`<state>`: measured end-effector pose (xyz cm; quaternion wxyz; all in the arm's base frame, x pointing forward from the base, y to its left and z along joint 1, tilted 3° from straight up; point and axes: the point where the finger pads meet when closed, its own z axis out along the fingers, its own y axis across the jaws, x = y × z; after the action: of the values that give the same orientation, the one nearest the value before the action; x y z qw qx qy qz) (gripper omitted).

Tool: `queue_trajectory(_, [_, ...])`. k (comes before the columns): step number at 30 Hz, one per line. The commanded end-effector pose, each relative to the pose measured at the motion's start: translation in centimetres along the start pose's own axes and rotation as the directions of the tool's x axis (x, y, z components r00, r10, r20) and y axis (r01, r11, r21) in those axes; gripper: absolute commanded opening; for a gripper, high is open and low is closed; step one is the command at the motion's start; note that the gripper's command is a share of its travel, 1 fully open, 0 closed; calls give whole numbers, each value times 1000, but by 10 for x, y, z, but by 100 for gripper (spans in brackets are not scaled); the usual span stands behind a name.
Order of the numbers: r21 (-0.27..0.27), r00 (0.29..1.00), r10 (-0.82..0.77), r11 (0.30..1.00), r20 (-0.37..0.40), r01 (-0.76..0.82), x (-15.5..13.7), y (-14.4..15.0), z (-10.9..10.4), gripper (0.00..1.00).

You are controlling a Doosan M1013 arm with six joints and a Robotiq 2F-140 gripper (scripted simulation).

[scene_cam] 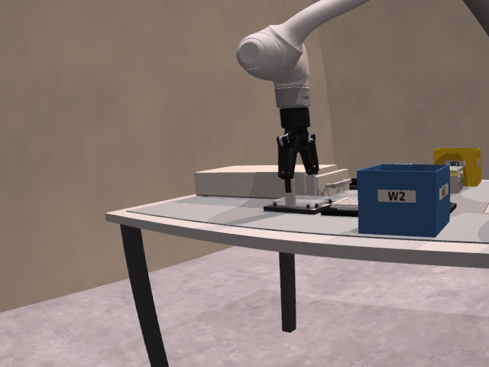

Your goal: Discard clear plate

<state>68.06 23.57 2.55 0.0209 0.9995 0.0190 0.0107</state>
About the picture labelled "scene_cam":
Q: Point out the blue waste bin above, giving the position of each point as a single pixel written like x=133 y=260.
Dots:
x=404 y=199

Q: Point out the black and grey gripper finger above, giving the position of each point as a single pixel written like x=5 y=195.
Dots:
x=286 y=166
x=311 y=171

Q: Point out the black flat plate with pegs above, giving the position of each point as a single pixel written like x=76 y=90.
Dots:
x=307 y=210

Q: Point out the yellow open-top bin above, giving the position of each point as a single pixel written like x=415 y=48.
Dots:
x=468 y=158

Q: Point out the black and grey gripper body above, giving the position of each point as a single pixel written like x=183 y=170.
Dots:
x=293 y=120

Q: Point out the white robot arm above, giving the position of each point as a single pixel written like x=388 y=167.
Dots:
x=278 y=54

